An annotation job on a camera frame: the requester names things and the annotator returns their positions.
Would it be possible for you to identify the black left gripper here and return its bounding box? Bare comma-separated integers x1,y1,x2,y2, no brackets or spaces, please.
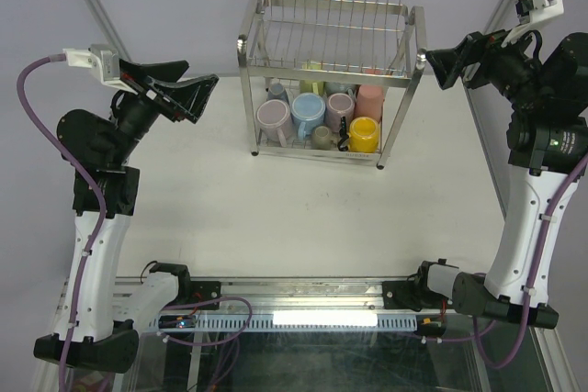
108,57,218,165

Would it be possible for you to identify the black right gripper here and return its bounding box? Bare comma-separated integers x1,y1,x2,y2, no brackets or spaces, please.
426,18,549,110

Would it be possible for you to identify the blue-grey speckled jug mug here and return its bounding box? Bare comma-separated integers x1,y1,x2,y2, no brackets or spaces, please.
267,83,289,104

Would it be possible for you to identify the lilac mug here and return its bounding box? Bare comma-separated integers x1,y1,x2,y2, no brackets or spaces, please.
324,93,355,132
255,99,295,148

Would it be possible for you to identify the tall pink cup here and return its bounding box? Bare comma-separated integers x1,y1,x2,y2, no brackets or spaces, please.
355,84,385,123

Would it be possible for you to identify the yellow enamel mug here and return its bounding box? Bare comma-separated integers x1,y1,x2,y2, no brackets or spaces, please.
337,117,380,153

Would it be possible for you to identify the light blue ribbed mug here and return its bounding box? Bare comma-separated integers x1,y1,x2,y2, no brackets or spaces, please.
290,93,326,141

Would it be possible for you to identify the dark speckled grey mug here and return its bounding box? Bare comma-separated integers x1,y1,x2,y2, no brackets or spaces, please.
324,82,356,98

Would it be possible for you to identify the pale yellow-green mug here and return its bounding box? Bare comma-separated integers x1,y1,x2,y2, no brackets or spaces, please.
299,61,324,96

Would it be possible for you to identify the small grey-green cup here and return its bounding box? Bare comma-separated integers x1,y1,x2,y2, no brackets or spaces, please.
311,125,340,151

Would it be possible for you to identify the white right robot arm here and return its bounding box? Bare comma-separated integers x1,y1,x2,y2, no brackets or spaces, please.
411,30,587,329

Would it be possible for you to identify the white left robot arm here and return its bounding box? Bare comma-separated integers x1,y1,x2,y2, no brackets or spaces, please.
34,50,219,374

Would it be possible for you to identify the stainless steel dish rack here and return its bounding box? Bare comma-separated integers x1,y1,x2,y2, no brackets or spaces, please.
236,0,427,169

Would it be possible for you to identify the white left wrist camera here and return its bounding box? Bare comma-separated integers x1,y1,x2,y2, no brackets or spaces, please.
63,44,131,92

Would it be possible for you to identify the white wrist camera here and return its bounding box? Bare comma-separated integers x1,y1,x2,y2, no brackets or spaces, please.
501,0,564,48
63,44,131,92

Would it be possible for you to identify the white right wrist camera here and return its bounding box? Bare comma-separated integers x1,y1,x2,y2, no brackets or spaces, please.
501,0,564,48

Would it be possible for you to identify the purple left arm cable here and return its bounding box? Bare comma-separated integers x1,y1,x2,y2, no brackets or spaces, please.
17,54,109,388

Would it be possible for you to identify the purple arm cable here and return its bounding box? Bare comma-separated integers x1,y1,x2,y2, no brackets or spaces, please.
17,54,109,388
417,0,588,370

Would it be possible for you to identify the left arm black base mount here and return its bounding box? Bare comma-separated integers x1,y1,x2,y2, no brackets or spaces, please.
187,279,221,305

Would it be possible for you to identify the aluminium mounting rail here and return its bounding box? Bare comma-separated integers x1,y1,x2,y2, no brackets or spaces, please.
109,275,456,318

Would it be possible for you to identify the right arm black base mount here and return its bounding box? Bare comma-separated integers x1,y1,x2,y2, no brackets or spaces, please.
381,267,448,312

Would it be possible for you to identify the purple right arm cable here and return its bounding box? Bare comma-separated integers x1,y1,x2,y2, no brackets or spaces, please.
417,0,588,370

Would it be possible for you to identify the slotted grey cable duct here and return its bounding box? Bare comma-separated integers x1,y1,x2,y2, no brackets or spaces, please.
146,311,419,333

